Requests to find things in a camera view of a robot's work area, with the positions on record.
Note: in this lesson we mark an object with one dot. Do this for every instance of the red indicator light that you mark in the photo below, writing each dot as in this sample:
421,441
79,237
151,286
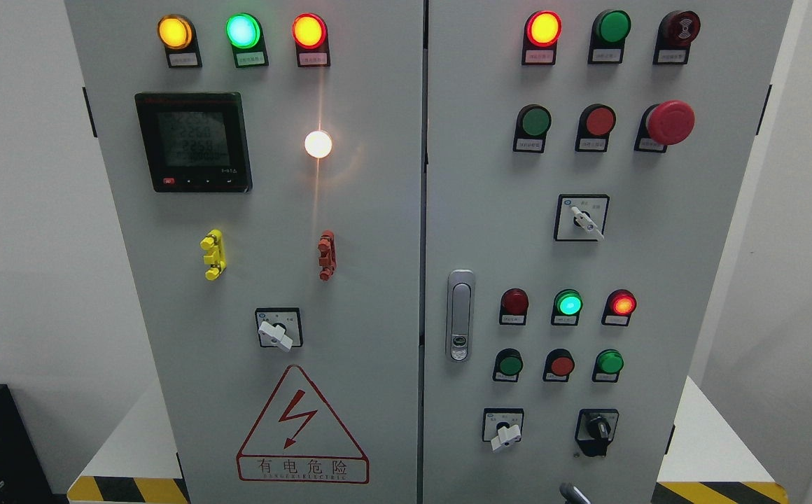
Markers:
310,34
619,308
514,305

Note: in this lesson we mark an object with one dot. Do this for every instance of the green indicator light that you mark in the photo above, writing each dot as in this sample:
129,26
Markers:
245,35
567,305

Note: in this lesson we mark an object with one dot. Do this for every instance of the red indicator light top left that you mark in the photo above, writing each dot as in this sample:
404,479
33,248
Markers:
310,34

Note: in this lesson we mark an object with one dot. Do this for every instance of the upper green push button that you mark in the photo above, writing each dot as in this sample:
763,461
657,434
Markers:
530,133

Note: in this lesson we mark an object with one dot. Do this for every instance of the green indicator light top left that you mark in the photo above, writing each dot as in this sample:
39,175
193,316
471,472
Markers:
245,35

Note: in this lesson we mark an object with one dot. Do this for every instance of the lower right red indicator light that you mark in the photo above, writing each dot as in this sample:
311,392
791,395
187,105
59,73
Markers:
619,308

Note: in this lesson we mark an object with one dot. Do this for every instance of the lower left red indicator light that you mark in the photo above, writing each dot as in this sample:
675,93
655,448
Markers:
514,305

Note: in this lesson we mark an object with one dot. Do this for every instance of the lower left green start button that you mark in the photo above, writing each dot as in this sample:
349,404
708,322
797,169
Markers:
507,365

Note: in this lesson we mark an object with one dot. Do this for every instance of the red lit indicator top right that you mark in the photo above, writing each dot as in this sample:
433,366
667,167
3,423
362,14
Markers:
539,42

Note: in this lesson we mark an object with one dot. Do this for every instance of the red push button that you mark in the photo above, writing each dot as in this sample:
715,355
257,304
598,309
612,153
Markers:
559,365
595,124

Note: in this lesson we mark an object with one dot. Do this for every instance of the yellow indicator light top left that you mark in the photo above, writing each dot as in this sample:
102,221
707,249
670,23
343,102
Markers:
178,36

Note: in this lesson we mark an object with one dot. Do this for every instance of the white platform with hazard stripes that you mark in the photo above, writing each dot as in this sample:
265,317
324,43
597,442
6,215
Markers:
706,461

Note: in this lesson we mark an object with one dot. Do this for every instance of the red emergency stop mushroom button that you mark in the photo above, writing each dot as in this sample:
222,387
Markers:
664,124

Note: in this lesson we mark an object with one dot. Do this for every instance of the left grey cabinet door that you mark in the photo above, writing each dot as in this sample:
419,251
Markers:
360,329

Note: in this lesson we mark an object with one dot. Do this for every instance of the left door white selector switch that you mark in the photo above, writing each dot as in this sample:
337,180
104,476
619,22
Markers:
279,327

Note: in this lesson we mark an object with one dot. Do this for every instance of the upper right white selector switch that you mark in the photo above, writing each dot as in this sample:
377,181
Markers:
581,218

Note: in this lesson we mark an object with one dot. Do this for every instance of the black digital power meter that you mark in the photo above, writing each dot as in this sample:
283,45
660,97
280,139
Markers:
195,141

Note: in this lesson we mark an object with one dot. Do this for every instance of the lower right green push button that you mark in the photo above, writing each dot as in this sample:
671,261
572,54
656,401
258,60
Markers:
607,367

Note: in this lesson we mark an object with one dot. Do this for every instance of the lower white selector switch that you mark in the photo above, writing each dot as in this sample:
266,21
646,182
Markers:
502,427

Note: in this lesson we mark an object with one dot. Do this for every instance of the grey cabinet door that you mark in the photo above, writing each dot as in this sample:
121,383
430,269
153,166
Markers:
360,329
492,211

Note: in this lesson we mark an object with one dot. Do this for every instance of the upper red push button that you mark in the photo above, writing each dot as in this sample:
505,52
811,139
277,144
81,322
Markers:
595,124

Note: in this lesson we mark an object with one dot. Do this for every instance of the red terminal connector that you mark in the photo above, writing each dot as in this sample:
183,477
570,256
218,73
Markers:
327,255

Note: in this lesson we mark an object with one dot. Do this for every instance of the right grey cabinet door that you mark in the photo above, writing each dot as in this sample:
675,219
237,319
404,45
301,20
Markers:
492,211

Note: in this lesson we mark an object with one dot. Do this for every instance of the black knob selector switch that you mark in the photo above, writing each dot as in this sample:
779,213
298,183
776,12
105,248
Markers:
595,430

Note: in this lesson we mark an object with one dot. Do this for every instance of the dark red buzzer alarm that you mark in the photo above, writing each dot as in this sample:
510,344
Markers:
677,31

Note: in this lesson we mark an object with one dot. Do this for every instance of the red electric danger warning sticker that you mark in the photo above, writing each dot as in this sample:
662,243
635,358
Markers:
298,437

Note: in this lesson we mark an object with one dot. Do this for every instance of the yellow terminal connector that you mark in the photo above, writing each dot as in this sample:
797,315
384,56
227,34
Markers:
214,254

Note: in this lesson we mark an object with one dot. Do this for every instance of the silver door lock handle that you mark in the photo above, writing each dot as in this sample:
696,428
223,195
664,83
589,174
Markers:
460,290

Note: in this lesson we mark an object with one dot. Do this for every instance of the green push button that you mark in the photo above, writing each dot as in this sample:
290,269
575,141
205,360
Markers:
530,133
607,367

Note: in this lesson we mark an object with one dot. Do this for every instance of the green indicator top right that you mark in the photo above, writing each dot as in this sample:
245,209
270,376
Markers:
608,37

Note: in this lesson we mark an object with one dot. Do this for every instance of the lower middle green indicator light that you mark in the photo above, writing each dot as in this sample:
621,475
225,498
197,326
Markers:
567,305

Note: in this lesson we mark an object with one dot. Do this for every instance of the lower red push button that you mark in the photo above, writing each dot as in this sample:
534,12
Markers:
559,365

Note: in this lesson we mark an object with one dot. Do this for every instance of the white lit indicator light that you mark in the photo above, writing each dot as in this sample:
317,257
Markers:
318,144

